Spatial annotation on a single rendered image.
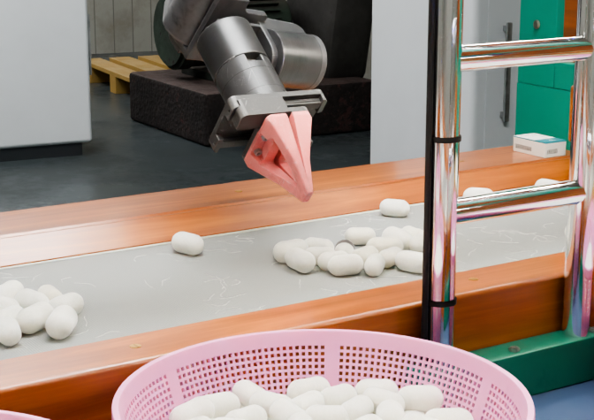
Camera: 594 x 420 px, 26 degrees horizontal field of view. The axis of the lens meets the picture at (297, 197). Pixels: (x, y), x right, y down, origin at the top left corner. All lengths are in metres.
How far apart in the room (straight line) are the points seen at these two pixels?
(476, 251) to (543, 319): 0.18
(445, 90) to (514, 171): 0.61
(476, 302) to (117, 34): 8.47
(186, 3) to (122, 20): 8.19
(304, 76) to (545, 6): 0.51
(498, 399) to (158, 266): 0.45
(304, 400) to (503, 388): 0.14
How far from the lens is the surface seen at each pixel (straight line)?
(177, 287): 1.16
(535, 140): 1.64
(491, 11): 4.04
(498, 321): 1.09
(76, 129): 5.60
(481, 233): 1.35
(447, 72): 0.97
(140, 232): 1.30
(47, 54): 5.52
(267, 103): 1.17
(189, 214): 1.34
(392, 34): 4.57
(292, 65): 1.27
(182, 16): 1.29
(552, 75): 1.70
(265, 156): 1.19
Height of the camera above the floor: 1.08
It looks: 13 degrees down
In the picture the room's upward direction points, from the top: straight up
